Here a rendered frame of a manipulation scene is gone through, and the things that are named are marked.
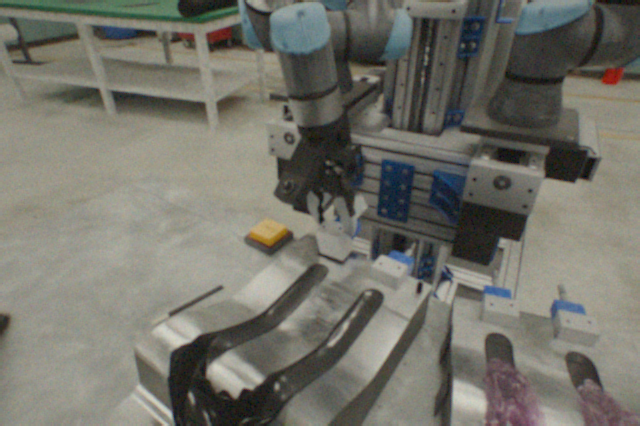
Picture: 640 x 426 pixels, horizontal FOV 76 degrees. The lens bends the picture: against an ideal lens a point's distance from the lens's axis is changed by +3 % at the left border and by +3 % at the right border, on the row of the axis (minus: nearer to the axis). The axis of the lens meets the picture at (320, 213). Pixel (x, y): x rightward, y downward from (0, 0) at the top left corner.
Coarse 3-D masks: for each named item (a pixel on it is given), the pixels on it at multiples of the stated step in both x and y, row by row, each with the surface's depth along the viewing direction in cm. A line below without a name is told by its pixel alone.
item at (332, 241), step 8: (328, 224) 72; (336, 224) 71; (360, 224) 74; (320, 232) 70; (328, 232) 70; (336, 232) 69; (344, 232) 70; (320, 240) 72; (328, 240) 70; (336, 240) 69; (344, 240) 70; (352, 240) 73; (320, 248) 73; (328, 248) 72; (336, 248) 70; (344, 248) 71; (352, 248) 73; (336, 256) 71; (344, 256) 71
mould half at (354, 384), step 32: (288, 256) 74; (352, 256) 74; (256, 288) 68; (320, 288) 67; (352, 288) 67; (384, 288) 67; (192, 320) 56; (224, 320) 59; (288, 320) 62; (320, 320) 62; (384, 320) 61; (416, 320) 65; (160, 352) 51; (256, 352) 53; (288, 352) 55; (352, 352) 57; (384, 352) 57; (160, 384) 51; (224, 384) 47; (256, 384) 47; (320, 384) 50; (352, 384) 52; (384, 384) 61; (128, 416) 52; (160, 416) 52; (288, 416) 44; (320, 416) 45; (352, 416) 51
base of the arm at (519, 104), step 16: (512, 80) 85; (528, 80) 83; (544, 80) 82; (560, 80) 83; (496, 96) 89; (512, 96) 85; (528, 96) 84; (544, 96) 83; (560, 96) 85; (496, 112) 88; (512, 112) 86; (528, 112) 84; (544, 112) 85; (560, 112) 86
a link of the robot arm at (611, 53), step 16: (608, 0) 77; (624, 0) 75; (608, 16) 77; (624, 16) 76; (608, 32) 77; (624, 32) 77; (608, 48) 78; (624, 48) 78; (592, 64) 82; (608, 64) 82; (624, 64) 82
